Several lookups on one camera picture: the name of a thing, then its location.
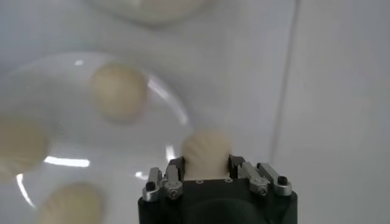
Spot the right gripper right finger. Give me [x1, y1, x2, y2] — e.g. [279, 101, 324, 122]
[228, 154, 293, 197]

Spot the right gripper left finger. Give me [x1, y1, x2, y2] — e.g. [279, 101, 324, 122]
[141, 156, 186, 203]

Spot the white steamed baozi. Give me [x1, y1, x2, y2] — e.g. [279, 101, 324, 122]
[0, 117, 51, 183]
[182, 127, 233, 180]
[38, 181, 106, 224]
[90, 63, 149, 122]

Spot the white round plate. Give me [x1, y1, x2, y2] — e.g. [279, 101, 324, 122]
[0, 51, 193, 224]

